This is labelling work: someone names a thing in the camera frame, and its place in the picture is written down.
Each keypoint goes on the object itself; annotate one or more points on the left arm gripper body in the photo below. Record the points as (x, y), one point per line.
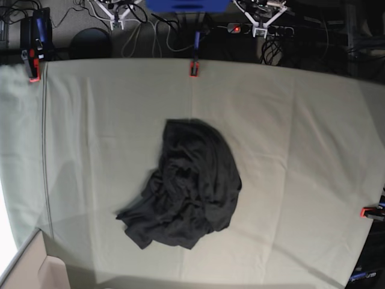
(262, 14)

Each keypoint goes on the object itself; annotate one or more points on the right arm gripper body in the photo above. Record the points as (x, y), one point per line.
(115, 13)

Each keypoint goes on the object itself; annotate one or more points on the black t-shirt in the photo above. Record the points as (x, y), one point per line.
(193, 191)

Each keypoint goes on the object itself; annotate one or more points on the black power strip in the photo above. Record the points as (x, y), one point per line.
(271, 31)

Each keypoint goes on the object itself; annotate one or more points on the round black stool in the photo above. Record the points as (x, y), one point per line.
(90, 43)

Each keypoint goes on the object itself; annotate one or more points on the blue plastic box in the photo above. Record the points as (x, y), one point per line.
(187, 6)

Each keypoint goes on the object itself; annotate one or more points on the left black orange clamp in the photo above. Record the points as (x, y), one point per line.
(36, 41)

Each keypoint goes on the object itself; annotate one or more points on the black orange clamp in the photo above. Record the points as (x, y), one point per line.
(194, 64)
(36, 41)
(375, 212)

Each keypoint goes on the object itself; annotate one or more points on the middle black orange clamp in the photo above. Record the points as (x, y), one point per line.
(194, 64)

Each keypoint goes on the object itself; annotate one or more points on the light green table cloth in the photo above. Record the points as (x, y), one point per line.
(78, 145)

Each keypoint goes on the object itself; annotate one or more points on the right black orange clamp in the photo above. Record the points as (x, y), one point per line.
(375, 212)

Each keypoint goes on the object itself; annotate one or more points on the beige cardboard box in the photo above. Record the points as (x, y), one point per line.
(32, 267)

